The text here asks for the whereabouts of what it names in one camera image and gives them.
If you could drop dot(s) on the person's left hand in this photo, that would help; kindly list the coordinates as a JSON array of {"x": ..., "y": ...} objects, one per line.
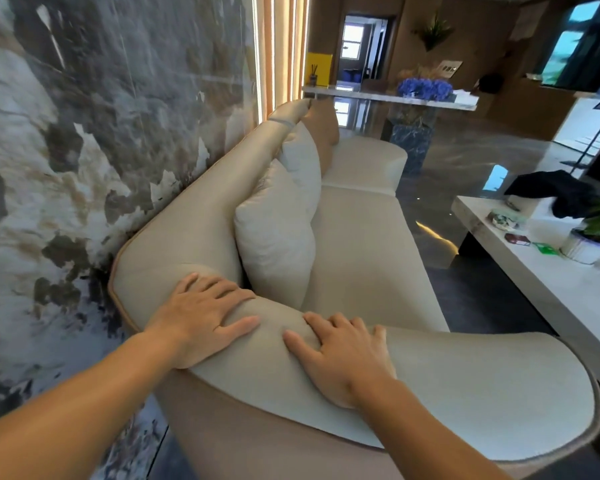
[{"x": 195, "y": 329}]

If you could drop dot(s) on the person's right hand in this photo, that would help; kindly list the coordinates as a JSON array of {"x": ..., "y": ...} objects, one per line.
[{"x": 350, "y": 364}]

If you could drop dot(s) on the person's left little finger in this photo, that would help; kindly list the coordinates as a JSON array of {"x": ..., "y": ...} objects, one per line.
[{"x": 187, "y": 282}]

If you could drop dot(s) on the person's right little finger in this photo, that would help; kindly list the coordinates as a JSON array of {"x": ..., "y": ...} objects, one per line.
[{"x": 381, "y": 338}]

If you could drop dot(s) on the person's right middle finger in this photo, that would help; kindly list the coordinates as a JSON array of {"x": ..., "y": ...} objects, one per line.
[{"x": 341, "y": 324}]

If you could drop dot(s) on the person's right thumb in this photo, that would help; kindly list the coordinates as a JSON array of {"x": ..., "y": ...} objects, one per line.
[{"x": 300, "y": 348}]

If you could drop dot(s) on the person's left middle finger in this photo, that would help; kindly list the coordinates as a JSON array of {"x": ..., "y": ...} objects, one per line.
[{"x": 222, "y": 290}]

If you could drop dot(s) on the person's left thumb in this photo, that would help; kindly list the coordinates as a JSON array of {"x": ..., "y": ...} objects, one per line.
[{"x": 235, "y": 330}]

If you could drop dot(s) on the person's left forearm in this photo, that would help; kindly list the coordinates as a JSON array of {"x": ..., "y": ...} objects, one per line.
[{"x": 75, "y": 414}]

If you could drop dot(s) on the person's right forearm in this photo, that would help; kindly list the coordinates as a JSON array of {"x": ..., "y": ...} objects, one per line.
[{"x": 430, "y": 439}]

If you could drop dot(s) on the large white cushion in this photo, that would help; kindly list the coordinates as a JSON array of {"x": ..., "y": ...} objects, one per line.
[{"x": 275, "y": 239}]

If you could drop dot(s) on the beige fabric sofa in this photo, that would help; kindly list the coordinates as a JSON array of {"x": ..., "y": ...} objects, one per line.
[{"x": 370, "y": 254}]

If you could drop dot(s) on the small white cushion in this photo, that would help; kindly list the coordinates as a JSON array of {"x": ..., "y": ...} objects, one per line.
[{"x": 304, "y": 162}]

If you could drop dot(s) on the dark red small box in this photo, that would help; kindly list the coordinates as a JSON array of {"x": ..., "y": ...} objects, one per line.
[{"x": 517, "y": 239}]

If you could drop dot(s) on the green and white packet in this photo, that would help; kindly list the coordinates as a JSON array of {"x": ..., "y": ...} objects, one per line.
[{"x": 502, "y": 219}]

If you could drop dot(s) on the white stone coffee table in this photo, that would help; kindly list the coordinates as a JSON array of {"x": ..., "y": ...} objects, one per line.
[{"x": 555, "y": 289}]

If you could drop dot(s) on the tan cushion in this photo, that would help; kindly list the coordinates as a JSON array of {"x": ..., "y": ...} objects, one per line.
[{"x": 324, "y": 132}]

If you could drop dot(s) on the green small wrapper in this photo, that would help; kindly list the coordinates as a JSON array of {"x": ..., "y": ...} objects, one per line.
[{"x": 546, "y": 248}]

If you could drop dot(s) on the black cloth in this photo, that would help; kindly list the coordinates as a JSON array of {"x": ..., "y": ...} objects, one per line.
[{"x": 555, "y": 189}]

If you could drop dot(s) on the white marble console table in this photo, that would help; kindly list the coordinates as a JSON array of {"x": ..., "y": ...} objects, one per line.
[{"x": 380, "y": 97}]

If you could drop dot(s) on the reed diffuser bottle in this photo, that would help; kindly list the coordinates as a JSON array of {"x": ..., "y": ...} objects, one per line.
[{"x": 313, "y": 77}]

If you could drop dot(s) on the green plant in white pot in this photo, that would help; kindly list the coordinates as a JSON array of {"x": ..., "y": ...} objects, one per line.
[{"x": 592, "y": 234}]

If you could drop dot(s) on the yellow panel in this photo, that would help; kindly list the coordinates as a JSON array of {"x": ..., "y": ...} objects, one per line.
[{"x": 324, "y": 68}]

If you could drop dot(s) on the blue flower bouquet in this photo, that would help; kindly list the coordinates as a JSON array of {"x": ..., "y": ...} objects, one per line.
[{"x": 425, "y": 88}]

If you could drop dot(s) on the white papers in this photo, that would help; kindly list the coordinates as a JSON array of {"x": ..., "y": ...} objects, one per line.
[{"x": 465, "y": 98}]

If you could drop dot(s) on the brown wooden counter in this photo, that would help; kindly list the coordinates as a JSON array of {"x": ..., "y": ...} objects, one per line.
[{"x": 535, "y": 109}]

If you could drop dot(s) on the black bag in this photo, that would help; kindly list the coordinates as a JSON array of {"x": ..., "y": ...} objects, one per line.
[{"x": 491, "y": 83}]

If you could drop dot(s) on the black floor stand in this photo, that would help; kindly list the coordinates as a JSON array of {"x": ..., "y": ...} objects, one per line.
[{"x": 597, "y": 129}]

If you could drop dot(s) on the large window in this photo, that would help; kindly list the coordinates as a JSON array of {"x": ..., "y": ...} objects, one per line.
[{"x": 570, "y": 44}]

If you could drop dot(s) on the lit vertical wall slats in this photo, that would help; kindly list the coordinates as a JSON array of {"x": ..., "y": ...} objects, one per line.
[{"x": 280, "y": 49}]

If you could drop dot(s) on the wall switch panel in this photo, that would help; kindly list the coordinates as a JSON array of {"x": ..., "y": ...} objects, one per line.
[{"x": 450, "y": 68}]

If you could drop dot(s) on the green wall plant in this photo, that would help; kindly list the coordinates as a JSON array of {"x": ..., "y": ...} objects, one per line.
[{"x": 434, "y": 32}]

